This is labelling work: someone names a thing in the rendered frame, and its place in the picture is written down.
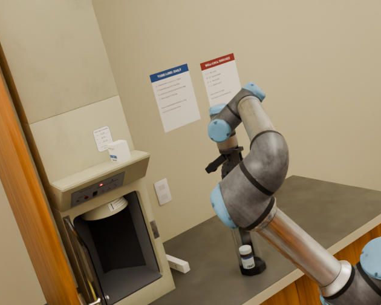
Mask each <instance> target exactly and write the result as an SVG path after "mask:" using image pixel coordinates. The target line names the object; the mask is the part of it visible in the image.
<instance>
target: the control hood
mask: <svg viewBox="0 0 381 305"><path fill-rule="evenodd" d="M130 154H131V158H128V159H126V160H124V161H122V162H119V163H118V162H112V161H111V160H108V161H105V162H103V163H100V164H98V165H96V166H93V167H90V168H88V169H85V170H83V171H81V172H77V173H75V174H73V175H70V176H68V177H65V178H63V179H60V180H58V181H55V182H53V183H51V185H50V186H51V189H52V192H53V194H54V198H55V200H56V203H57V206H58V208H59V211H60V212H65V211H67V210H69V209H71V194H72V193H74V192H76V191H79V190H81V189H83V188H86V187H88V186H91V185H93V184H95V183H98V182H101V181H102V180H105V179H108V178H110V177H112V176H114V175H117V174H120V173H121V172H124V171H125V175H124V179H123V185H122V186H125V185H127V184H129V183H131V182H134V181H136V180H138V179H140V178H143V177H145V175H146V171H147V168H148V163H149V159H150V153H149V152H143V151H137V150H133V151H130ZM122 186H120V187H122ZM120 187H118V188H120ZM116 189H117V188H116ZM113 190H115V189H113ZM113 190H111V191H113ZM111 191H108V192H111ZM108 192H106V193H108ZM106 193H104V194H106ZM104 194H102V195H104ZM99 196H101V195H99ZM99 196H97V197H99ZM97 197H94V198H97ZM94 198H92V199H94ZM92 199H90V200H92ZM90 200H87V201H85V202H88V201H90ZM85 202H83V203H85ZM83 203H81V204H83ZM81 204H79V205H81ZM79 205H76V206H79ZM76 206H73V207H72V208H74V207H76Z"/></svg>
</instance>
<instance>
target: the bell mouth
mask: <svg viewBox="0 0 381 305"><path fill-rule="evenodd" d="M127 204H128V201H127V200H126V199H125V198H124V196H121V197H119V198H117V199H115V200H112V201H110V202H108V203H105V204H104V205H101V206H99V207H96V208H94V209H92V210H90V211H88V212H85V213H83V214H81V218H82V219H84V220H99V219H102V218H106V217H109V216H111V215H114V214H116V213H118V212H120V211H121V210H122V209H124V208H125V207H126V206H127Z"/></svg>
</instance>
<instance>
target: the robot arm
mask: <svg viewBox="0 0 381 305"><path fill-rule="evenodd" d="M264 99H265V93H264V92H263V90H262V89H260V87H259V86H257V84H255V83H253V82H248V83H247V84H246V85H245V86H243V87H242V88H241V90H240V91H239V92H238V93H237V94H236V95H235V96H234V97H233V98H232V99H231V101H230V102H229V103H221V104H218V105H214V106H212V107H210V108H209V117H210V119H211V121H210V123H209V124H208V127H207V133H208V136H209V137H210V139H211V140H213V141H214V142H216V143H217V147H218V149H219V152H220V154H221V155H220V156H219V157H218V158H217V159H215V160H214V161H213V162H210V163H209V164H208V166H207V167H206V168H205V170H206V172H207V173H208V174H210V173H211V172H215V171H216V170H217V169H218V167H219V166H220V165H222V164H223V165H222V168H221V174H222V175H221V177H222V181H220V182H218V185H217V186H216V187H215V188H214V189H213V190H212V192H211V193H210V202H211V205H212V207H213V209H214V211H215V213H216V214H217V216H218V217H219V218H220V220H221V221H222V222H223V223H224V224H225V225H226V226H228V227H229V228H231V229H236V228H239V227H242V228H243V229H244V230H245V231H247V232H250V231H255V232H257V233H258V234H259V235H260V236H261V237H262V238H263V239H265V240H266V241H267V242H268V243H270V244H271V245H272V246H273V247H274V248H275V249H276V250H277V251H279V252H280V253H281V254H282V255H283V256H284V257H285V258H287V259H288V260H289V261H291V262H292V263H293V264H294V265H295V266H296V267H297V268H298V269H300V270H301V271H302V272H303V273H304V274H306V276H308V277H309V278H310V279H311V280H313V281H314V282H315V283H316V284H317V285H318V292H319V293H320V300H321V303H322V304H323V305H381V237H378V238H375V239H373V240H371V241H370V242H368V243H367V244H366V245H365V246H364V248H363V249H362V254H361V255H360V261H359V262H358V263H356V264H355V265H354V266H353V265H352V264H350V263H349V262H347V261H345V260H341V261H338V260H337V259H336V258H335V257H333V256H332V255H331V254H330V253H329V252H328V251H327V250H326V249H324V248H323V247H322V246H321V245H320V244H319V243H318V242H317V241H316V240H314V239H313V238H312V237H311V236H309V235H308V234H307V233H306V232H305V231H304V230H303V229H302V228H300V227H299V226H298V225H297V224H296V223H295V222H294V221H293V220H291V219H290V218H289V217H288V216H287V215H285V214H284V213H283V212H282V211H281V210H280V209H279V208H278V207H276V198H275V197H274V196H273V194H274V193H275V192H276V191H277V190H278V189H279V188H280V187H281V185H282V184H283V182H284V180H285V177H286V175H287V171H288V164H289V151H288V145H287V142H286V141H285V139H284V137H283V135H282V134H281V133H279V132H278V131H276V130H275V128H274V126H273V124H272V123H271V121H270V119H269V117H268V115H267V113H266V111H265V109H264V107H263V105H262V104H261V102H262V101H263V100H264ZM241 122H243V125H244V127H245V129H246V132H247V135H248V137H249V139H250V152H249V153H248V155H246V156H245V158H243V157H242V154H241V151H243V150H244V148H243V146H238V139H237V136H236V131H235V128H236V127H237V126H238V125H239V124H240V123H241Z"/></svg>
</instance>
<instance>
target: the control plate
mask: <svg viewBox="0 0 381 305"><path fill-rule="evenodd" d="M124 175H125V171H124V172H121V173H120V174H117V175H114V176H112V177H110V178H108V179H105V180H102V181H101V182H98V183H95V184H93V185H91V186H88V187H86V188H83V189H81V190H79V191H76V192H74V193H72V194H71V208H72V207H73V206H76V205H79V204H81V203H83V202H85V201H87V200H90V199H92V198H94V197H97V196H99V195H102V194H104V193H106V192H108V191H111V190H113V189H116V188H118V187H120V186H122V185H123V179H124ZM112 179H114V180H113V181H111V180H112ZM100 184H103V185H102V186H100ZM115 184H116V186H114V185H115ZM109 186H110V189H109V188H108V187H109ZM103 189H104V191H102V190H103ZM96 191H97V195H95V196H93V192H96ZM86 196H88V198H87V199H84V198H85V197H86ZM77 200H79V201H78V202H76V201H77Z"/></svg>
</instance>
